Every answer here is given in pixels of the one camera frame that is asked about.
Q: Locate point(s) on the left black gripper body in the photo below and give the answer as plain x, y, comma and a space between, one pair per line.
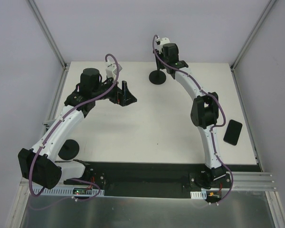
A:
120, 95

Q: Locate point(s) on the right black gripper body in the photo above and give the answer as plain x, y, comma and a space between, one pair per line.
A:
162, 63

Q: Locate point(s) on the tall black phone stand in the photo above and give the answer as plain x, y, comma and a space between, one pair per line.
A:
157, 77

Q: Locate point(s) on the short black phone stand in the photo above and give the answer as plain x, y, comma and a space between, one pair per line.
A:
69, 150

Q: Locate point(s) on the black smartphone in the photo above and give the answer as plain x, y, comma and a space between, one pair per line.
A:
232, 133

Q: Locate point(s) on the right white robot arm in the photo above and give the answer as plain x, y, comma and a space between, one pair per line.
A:
204, 112

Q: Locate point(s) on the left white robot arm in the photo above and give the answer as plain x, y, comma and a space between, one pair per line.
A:
38, 164

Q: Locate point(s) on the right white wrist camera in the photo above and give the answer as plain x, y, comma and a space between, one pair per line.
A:
164, 40

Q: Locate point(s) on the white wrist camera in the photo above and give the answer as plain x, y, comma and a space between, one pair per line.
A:
164, 40
111, 70

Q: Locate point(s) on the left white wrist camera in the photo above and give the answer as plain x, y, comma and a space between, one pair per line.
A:
111, 70

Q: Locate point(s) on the left aluminium frame post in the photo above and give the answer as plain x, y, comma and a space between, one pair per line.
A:
46, 32

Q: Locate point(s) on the aluminium frame post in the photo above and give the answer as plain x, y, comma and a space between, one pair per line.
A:
46, 32
254, 31

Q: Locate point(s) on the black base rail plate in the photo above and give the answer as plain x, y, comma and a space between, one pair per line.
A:
152, 180

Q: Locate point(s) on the left white cable duct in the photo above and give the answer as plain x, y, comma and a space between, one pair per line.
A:
73, 191

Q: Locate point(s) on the white cable duct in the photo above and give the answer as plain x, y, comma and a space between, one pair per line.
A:
197, 195
73, 191

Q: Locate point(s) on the right aluminium frame post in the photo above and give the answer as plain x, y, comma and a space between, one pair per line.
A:
254, 31

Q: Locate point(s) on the right white cable duct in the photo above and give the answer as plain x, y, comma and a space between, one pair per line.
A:
197, 195

